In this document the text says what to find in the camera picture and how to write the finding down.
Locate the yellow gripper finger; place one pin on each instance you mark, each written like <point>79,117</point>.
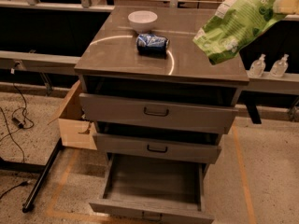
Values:
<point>288,7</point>

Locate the green rice chip bag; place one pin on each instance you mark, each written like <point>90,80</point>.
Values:
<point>235,24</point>

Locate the grey drawer cabinet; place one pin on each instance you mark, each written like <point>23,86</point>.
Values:
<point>112,66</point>

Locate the middle grey drawer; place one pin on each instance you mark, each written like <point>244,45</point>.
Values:
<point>158,149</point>

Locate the grey drawer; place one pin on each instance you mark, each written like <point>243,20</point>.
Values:
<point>158,149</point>
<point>156,114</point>
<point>162,191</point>

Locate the top grey drawer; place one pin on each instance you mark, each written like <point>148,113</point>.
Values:
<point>156,114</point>

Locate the bottom grey drawer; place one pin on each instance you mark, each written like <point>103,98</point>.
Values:
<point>162,191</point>

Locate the white bowl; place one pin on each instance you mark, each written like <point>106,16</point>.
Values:
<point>142,21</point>

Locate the blue soda can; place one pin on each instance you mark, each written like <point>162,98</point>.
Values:
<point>151,44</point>

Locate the cardboard box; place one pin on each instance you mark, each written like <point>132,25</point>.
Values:
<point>75,131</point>

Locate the black power adapter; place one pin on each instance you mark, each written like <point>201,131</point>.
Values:
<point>17,123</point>

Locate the black metal floor stand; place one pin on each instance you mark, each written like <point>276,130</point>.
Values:
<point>36,169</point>

